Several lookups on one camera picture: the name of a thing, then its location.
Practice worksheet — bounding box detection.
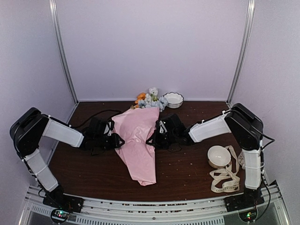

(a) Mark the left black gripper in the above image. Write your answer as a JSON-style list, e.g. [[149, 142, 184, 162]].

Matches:
[[95, 132, 124, 150]]

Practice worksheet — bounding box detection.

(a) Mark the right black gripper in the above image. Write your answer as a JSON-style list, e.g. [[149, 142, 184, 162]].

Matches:
[[147, 129, 178, 149]]

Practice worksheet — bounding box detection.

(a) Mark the pink wrapping paper sheet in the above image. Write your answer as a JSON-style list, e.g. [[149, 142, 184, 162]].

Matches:
[[112, 107, 159, 186]]

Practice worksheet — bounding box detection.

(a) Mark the blue hydrangea flower stem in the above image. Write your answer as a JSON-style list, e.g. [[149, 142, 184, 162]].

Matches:
[[137, 96, 168, 112]]

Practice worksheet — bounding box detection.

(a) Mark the orange flower stem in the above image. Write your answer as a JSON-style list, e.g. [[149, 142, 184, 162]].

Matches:
[[135, 92, 146, 104]]

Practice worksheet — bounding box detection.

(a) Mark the small scalloped white bowl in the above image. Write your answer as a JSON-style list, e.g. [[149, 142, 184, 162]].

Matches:
[[163, 92, 184, 109]]

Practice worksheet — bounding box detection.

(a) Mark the white flower stem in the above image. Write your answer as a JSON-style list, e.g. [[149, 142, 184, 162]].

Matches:
[[145, 87, 158, 103]]

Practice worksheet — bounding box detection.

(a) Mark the cream printed ribbon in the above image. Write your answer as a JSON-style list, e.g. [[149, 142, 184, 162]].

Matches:
[[209, 145, 240, 193]]

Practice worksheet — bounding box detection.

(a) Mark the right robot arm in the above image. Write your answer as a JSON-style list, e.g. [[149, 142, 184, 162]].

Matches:
[[146, 103, 264, 207]]

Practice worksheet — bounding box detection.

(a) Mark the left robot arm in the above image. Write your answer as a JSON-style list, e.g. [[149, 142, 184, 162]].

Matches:
[[9, 107, 125, 208]]

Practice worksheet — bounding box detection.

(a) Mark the round white bowl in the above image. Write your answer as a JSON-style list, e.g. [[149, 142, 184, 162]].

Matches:
[[207, 145, 231, 169]]

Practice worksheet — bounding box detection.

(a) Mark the white mug yellow inside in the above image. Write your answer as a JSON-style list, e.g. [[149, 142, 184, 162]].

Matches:
[[238, 151, 246, 170]]

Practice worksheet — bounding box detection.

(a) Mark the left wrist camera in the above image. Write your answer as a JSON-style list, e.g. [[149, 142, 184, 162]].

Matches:
[[104, 120, 114, 136]]

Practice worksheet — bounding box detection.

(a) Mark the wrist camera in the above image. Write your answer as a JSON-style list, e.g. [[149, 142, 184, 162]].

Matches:
[[104, 120, 114, 136], [158, 120, 168, 134]]

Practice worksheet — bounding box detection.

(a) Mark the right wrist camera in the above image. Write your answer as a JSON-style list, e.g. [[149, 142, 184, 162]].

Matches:
[[158, 120, 168, 134]]

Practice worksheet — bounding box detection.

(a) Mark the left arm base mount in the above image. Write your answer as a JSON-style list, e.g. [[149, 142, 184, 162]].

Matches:
[[43, 195, 84, 213]]

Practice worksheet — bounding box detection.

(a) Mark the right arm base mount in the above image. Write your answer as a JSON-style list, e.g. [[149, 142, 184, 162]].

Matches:
[[224, 194, 265, 212]]

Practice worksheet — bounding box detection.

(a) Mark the aluminium front rail base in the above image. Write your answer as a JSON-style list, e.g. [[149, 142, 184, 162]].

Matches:
[[16, 185, 292, 225]]

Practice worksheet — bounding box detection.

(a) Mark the left aluminium frame post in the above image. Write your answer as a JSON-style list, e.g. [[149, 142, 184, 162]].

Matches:
[[49, 0, 79, 105]]

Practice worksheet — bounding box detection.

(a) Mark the aluminium frame post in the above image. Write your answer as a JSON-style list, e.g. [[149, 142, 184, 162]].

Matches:
[[226, 0, 255, 108], [49, 0, 79, 105]]

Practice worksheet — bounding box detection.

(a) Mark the right aluminium frame post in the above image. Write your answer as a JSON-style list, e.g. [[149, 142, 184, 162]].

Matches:
[[226, 0, 255, 108]]

